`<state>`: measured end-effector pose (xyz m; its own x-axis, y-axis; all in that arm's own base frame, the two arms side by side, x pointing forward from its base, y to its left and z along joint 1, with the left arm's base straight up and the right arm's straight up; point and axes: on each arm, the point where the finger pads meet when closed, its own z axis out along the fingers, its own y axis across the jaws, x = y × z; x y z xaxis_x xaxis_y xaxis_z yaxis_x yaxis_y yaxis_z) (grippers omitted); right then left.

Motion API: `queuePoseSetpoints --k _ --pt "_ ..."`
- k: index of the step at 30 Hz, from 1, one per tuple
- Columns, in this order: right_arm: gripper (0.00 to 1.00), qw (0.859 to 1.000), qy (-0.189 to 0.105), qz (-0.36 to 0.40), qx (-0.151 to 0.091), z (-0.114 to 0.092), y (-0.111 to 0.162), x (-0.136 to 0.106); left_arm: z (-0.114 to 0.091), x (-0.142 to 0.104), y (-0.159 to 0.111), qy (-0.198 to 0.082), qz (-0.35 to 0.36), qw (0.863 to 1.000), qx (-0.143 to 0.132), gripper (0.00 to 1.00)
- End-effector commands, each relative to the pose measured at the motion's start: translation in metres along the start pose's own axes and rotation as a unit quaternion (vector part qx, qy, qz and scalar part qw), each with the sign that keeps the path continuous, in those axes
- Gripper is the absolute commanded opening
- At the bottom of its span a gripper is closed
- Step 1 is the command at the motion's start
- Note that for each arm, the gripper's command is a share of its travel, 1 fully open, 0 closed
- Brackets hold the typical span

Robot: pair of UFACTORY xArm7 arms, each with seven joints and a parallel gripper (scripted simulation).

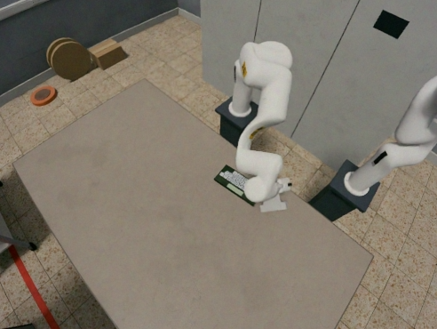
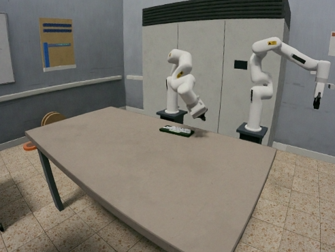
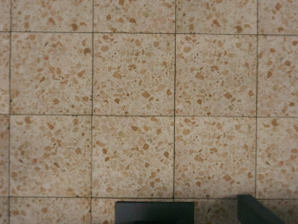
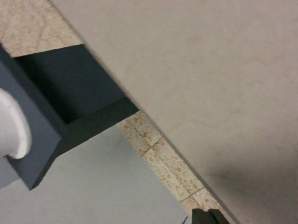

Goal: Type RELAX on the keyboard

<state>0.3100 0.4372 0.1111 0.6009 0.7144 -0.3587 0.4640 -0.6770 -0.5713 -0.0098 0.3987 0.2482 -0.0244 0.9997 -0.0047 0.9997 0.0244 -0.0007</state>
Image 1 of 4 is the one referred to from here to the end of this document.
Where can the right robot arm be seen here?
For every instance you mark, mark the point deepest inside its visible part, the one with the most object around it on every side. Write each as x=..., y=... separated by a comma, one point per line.
x=265, y=67

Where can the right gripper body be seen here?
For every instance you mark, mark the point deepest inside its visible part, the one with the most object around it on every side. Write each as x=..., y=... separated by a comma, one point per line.
x=284, y=182

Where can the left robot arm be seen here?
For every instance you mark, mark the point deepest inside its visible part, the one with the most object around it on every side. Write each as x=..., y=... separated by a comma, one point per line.
x=416, y=134

